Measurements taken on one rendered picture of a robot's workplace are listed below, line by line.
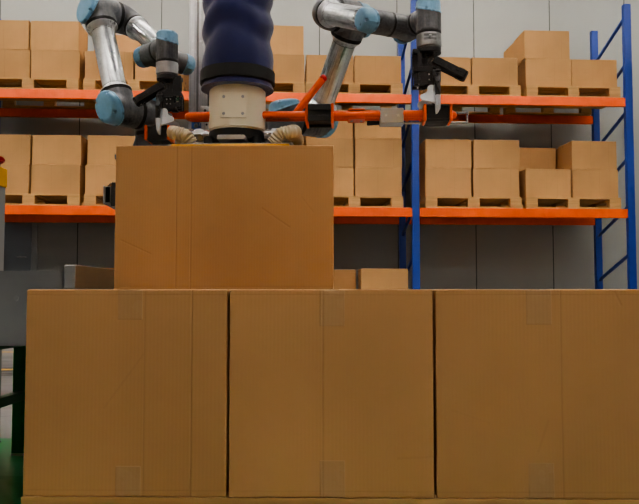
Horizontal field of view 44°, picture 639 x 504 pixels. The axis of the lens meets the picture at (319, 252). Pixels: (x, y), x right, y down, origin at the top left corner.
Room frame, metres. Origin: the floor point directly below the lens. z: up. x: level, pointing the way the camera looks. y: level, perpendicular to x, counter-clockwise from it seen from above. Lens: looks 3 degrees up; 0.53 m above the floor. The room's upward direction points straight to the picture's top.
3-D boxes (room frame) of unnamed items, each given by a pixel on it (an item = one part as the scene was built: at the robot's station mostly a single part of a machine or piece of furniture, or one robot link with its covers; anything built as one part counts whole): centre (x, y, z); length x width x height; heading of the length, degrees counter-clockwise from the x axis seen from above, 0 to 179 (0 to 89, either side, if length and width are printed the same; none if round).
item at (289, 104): (2.93, 0.13, 1.20); 0.13 x 0.12 x 0.14; 118
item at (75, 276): (2.34, 0.63, 0.58); 0.70 x 0.03 x 0.06; 179
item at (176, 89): (2.61, 0.51, 1.21); 0.09 x 0.08 x 0.12; 88
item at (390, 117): (2.33, -0.22, 1.07); 0.07 x 0.07 x 0.04; 88
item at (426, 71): (2.33, -0.33, 1.21); 0.09 x 0.08 x 0.12; 88
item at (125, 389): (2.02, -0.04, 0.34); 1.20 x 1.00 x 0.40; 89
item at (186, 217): (2.33, 0.26, 0.74); 0.60 x 0.40 x 0.40; 89
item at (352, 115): (2.46, 0.05, 1.07); 0.93 x 0.30 x 0.04; 88
